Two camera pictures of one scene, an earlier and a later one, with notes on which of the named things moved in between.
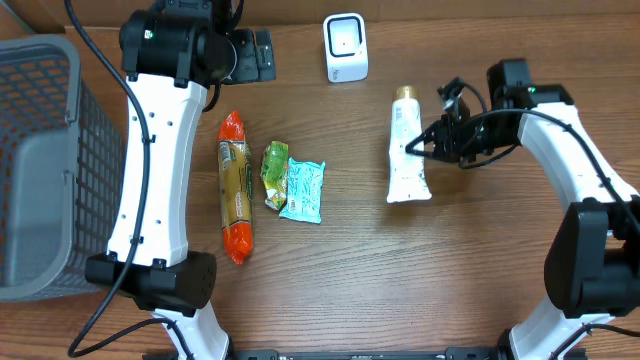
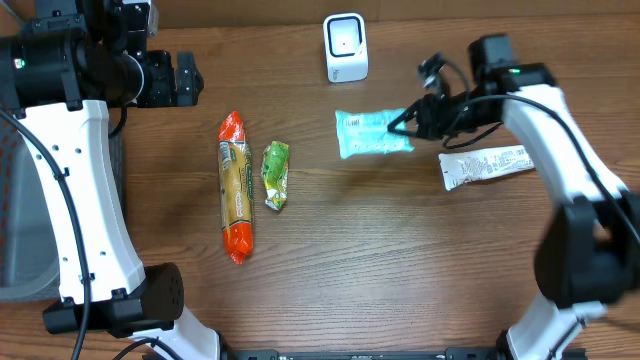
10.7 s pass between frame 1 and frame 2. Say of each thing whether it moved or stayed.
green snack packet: stayed
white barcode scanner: stayed
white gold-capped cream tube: moved
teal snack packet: moved
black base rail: stayed
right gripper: moved
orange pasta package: stayed
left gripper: moved
